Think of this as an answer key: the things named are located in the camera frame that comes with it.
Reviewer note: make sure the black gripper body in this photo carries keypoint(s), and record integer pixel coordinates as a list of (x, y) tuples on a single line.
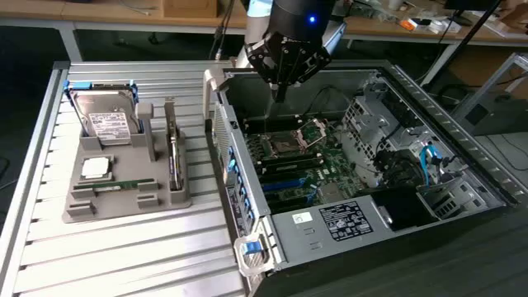
[(296, 18)]

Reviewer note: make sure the graphics card with metal bracket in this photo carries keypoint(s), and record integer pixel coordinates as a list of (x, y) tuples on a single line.
[(173, 154)]

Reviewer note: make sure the cluttered wooden desk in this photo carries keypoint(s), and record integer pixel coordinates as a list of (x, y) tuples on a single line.
[(382, 28)]

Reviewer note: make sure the metal socket cover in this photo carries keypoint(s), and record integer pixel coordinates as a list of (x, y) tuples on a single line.
[(313, 131)]

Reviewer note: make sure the silver metal drive cage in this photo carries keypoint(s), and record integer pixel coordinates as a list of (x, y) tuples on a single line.
[(366, 123)]

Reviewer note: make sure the CPU socket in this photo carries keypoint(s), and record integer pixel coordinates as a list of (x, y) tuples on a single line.
[(280, 143)]

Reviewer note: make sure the small orange box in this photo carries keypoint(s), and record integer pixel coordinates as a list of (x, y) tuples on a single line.
[(412, 24)]

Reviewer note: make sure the black installed RAM stick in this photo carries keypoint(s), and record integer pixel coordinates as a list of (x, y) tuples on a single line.
[(292, 164)]

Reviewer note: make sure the green motherboard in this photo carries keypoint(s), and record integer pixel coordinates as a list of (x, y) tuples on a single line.
[(337, 164)]

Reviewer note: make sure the small white box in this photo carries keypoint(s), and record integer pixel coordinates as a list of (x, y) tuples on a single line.
[(445, 27)]

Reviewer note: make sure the black slanted pole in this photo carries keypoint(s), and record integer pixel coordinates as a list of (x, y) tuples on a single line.
[(457, 46)]

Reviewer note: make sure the blue expansion slot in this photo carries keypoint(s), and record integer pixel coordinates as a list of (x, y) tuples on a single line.
[(284, 185)]

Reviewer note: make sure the black monitor stand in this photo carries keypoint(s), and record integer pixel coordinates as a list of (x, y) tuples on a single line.
[(465, 12)]

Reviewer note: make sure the open black PC case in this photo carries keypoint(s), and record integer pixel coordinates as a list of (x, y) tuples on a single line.
[(453, 130)]

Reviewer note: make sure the long wooden desk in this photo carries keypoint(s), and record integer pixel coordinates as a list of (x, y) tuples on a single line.
[(102, 15)]

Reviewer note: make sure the grey chipset heatsink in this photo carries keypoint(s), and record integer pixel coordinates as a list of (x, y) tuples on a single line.
[(330, 192)]

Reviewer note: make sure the silver hard disk drive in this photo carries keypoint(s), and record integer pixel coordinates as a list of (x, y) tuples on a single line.
[(102, 111)]

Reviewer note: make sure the blue plastic disk carrier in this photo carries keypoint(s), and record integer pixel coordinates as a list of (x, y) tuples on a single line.
[(77, 85)]

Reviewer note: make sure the grey computer tower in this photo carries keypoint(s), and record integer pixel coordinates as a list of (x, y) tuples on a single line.
[(490, 114)]

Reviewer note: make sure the green RAM stick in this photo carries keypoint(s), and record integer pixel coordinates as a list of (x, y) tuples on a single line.
[(118, 185)]

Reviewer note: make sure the silver CPU chip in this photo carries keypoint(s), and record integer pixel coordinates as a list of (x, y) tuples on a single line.
[(94, 168)]

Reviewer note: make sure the grey power supply unit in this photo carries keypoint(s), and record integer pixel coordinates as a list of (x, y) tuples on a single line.
[(301, 238)]

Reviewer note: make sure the grey plastic parts rack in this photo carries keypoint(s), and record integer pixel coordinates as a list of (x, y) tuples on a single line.
[(122, 204)]

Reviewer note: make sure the clear case latch blue tab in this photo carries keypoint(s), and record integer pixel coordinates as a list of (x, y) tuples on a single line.
[(250, 253)]

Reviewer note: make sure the aluminium profile frame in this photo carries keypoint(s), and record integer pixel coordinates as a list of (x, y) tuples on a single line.
[(501, 71)]

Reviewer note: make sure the silver disk bay bracket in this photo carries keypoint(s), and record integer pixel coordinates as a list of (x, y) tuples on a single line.
[(449, 198)]

